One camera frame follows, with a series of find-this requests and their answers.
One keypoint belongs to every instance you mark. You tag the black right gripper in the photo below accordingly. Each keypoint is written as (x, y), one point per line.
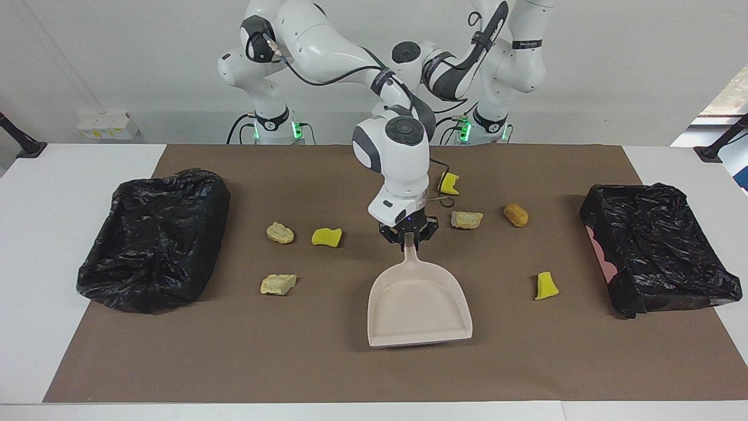
(409, 222)

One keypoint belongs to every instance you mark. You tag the tan foam chunk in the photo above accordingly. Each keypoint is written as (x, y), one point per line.
(280, 233)
(466, 220)
(277, 285)

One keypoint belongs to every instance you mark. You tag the notched yellow green sponge piece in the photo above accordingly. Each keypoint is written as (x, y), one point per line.
(450, 185)

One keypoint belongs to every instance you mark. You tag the beige plastic dustpan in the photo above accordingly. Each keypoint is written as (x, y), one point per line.
(418, 304)

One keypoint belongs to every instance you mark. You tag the brown cork piece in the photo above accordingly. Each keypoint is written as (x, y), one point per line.
(516, 215)

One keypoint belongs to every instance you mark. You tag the wedge yellow sponge piece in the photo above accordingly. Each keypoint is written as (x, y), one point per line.
(545, 287)

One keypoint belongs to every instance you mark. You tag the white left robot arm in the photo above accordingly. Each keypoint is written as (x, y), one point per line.
(520, 70)

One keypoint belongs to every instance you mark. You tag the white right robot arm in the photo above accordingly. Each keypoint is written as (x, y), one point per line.
(397, 152)

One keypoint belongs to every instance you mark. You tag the pink bin with black bag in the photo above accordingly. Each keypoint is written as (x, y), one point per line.
(660, 245)

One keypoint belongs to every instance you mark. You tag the bin lined with black bag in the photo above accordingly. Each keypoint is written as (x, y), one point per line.
(158, 245)

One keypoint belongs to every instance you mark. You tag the brown table mat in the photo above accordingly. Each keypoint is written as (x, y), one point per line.
(526, 351)

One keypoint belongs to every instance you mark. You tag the black camera stand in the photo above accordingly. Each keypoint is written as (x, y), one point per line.
(716, 151)
(23, 143)

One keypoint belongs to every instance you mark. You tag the white wall socket box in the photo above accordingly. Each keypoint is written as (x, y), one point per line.
(108, 126)

